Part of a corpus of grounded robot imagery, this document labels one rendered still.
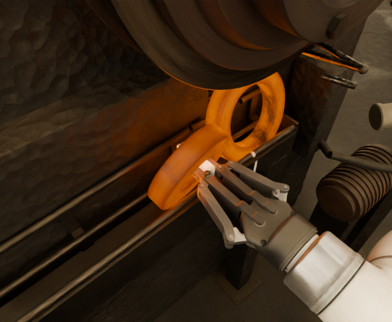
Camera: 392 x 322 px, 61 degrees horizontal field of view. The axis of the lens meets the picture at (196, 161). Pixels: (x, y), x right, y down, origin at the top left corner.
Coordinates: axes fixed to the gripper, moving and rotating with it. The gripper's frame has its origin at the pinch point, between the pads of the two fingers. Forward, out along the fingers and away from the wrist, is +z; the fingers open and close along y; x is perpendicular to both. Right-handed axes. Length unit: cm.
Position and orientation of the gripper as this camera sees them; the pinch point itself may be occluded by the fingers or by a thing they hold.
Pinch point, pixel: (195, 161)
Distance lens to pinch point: 52.4
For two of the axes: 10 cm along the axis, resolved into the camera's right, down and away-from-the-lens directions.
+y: 7.3, -5.2, 4.3
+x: 0.3, -6.1, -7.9
